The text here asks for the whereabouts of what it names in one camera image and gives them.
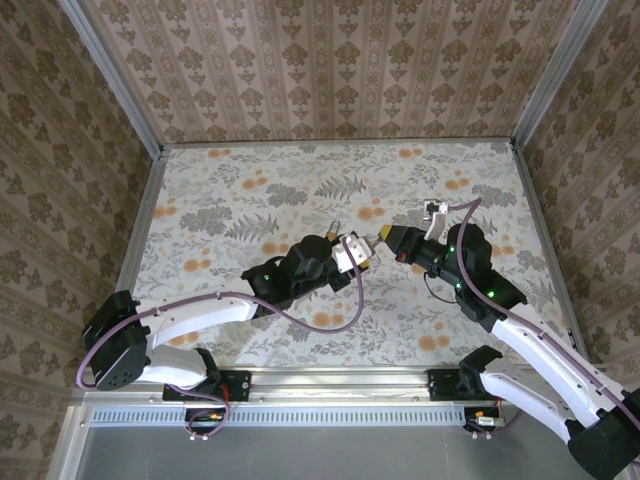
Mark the small brass padlock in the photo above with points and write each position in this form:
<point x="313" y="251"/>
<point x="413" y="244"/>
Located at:
<point x="332" y="231"/>

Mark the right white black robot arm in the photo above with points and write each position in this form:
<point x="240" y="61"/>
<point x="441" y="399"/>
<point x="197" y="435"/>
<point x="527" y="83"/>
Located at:
<point x="540" y="360"/>

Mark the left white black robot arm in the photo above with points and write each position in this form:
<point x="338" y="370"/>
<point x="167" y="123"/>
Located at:
<point x="200" y="315"/>

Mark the floral table cover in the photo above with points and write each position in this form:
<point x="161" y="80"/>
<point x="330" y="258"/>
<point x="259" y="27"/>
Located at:
<point x="390" y="345"/>

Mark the wide aluminium extrusion beam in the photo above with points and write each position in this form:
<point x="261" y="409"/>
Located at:
<point x="340" y="382"/>

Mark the grey metal sheet panel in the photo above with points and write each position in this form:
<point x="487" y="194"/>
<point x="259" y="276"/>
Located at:
<point x="340" y="455"/>

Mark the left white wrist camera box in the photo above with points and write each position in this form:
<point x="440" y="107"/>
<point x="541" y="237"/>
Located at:
<point x="350" y="250"/>

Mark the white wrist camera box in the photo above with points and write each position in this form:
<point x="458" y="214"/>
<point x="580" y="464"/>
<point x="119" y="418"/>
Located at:
<point x="350" y="250"/>
<point x="436" y="215"/>

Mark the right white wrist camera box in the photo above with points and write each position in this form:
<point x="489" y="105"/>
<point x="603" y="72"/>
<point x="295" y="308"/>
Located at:
<point x="436" y="215"/>

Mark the aluminium table edge rail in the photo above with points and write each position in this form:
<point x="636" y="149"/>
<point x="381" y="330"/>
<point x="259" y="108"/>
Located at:
<point x="537" y="220"/>
<point x="340" y="142"/>
<point x="142" y="220"/>

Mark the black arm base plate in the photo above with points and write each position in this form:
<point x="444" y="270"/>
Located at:
<point x="440" y="387"/>
<point x="240" y="385"/>

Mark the aluminium frame post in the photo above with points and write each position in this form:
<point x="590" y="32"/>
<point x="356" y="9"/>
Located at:
<point x="560" y="75"/>
<point x="115" y="85"/>

